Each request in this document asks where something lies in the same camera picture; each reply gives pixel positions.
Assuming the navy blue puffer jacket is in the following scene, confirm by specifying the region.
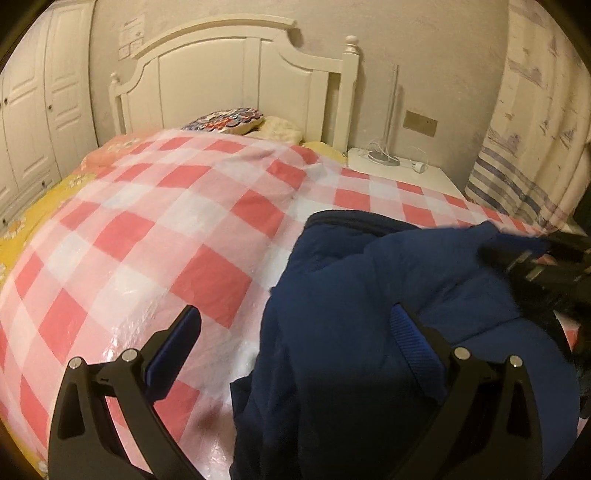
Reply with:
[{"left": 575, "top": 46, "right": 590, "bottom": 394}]
[{"left": 230, "top": 210, "right": 579, "bottom": 479}]

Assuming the patterned cream window curtain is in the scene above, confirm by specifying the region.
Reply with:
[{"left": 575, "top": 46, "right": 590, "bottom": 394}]
[{"left": 465, "top": 1, "right": 590, "bottom": 231}]

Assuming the white bedside table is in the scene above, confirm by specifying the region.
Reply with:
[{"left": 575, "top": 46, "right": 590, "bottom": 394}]
[{"left": 348, "top": 148, "right": 466, "bottom": 200}]

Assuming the silver desk lamp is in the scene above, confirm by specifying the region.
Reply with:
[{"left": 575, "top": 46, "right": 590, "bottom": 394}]
[{"left": 369, "top": 64, "right": 400, "bottom": 166}]

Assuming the red white checkered bed cover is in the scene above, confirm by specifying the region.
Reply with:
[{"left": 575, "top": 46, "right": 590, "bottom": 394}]
[{"left": 0, "top": 128, "right": 581, "bottom": 480}]

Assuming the cream floral pillow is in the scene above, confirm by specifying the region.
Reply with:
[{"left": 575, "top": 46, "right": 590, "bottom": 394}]
[{"left": 247, "top": 116, "right": 304, "bottom": 145}]

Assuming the colourful patterned pillow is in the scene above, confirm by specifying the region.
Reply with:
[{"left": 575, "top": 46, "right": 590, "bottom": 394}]
[{"left": 182, "top": 107, "right": 264, "bottom": 135}]

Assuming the white wardrobe with panelled doors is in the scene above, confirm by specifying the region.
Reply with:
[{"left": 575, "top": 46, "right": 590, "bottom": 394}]
[{"left": 1, "top": 1, "right": 98, "bottom": 229}]

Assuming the white wooden bed headboard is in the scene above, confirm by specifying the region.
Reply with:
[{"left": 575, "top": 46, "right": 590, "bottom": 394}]
[{"left": 109, "top": 14, "right": 361, "bottom": 152}]

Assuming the white charger with cable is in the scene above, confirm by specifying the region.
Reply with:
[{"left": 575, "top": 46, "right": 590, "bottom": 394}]
[{"left": 409, "top": 146, "right": 429, "bottom": 174}]

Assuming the wall power outlet panel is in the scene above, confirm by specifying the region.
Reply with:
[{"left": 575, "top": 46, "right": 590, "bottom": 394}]
[{"left": 403, "top": 110, "right": 438, "bottom": 138}]

